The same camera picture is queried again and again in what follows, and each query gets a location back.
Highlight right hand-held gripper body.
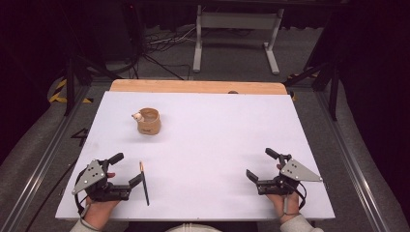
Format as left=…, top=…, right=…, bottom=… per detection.
left=255, top=154, right=324, bottom=196

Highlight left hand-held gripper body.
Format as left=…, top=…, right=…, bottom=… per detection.
left=71, top=159, right=133, bottom=203

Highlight black pencil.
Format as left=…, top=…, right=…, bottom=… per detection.
left=139, top=160, right=151, bottom=207

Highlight person's right hand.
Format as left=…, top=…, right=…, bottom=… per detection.
left=266, top=163, right=301, bottom=225

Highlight person's left hand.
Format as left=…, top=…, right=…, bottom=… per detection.
left=82, top=172, right=122, bottom=231

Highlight brown cup with small figure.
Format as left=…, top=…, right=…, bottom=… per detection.
left=131, top=106, right=161, bottom=136

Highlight white table sheet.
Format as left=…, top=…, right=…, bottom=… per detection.
left=54, top=90, right=337, bottom=222

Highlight black tripod stand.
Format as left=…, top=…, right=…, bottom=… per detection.
left=62, top=53, right=124, bottom=118
left=282, top=59, right=343, bottom=123

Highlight white metal stand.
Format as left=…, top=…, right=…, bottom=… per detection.
left=191, top=4, right=285, bottom=76

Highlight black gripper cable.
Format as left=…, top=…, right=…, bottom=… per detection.
left=73, top=175, right=89, bottom=217
left=291, top=181, right=308, bottom=211

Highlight aluminium floor rail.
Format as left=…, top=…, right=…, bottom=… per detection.
left=312, top=89, right=385, bottom=232
left=0, top=84, right=92, bottom=232

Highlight bundle of floor cables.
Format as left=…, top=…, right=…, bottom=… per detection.
left=141, top=24, right=198, bottom=54

